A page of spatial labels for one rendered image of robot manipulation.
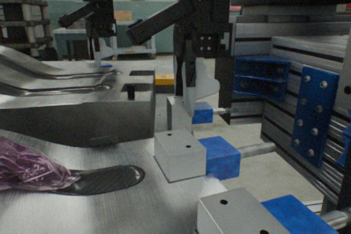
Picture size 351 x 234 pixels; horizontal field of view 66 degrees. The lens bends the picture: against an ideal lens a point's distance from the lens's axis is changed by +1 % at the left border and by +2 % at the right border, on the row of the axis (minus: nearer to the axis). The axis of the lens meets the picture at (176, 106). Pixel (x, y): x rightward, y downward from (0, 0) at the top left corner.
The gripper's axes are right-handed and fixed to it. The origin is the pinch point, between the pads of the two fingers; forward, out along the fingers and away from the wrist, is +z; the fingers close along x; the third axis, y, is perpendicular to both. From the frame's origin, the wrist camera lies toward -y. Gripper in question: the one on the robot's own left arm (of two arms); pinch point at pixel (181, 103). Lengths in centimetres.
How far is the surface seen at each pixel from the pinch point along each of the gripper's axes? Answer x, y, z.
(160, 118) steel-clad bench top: 5.2, -3.1, 4.6
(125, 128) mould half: -10.0, -10.1, -0.4
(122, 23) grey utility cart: 564, -4, 3
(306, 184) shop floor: 78, 97, 85
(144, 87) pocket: -0.9, -6.6, -3.5
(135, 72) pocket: 10.1, -7.4, -3.9
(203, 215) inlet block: -30.6, -5.6, -2.9
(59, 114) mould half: -8.8, -18.4, -2.7
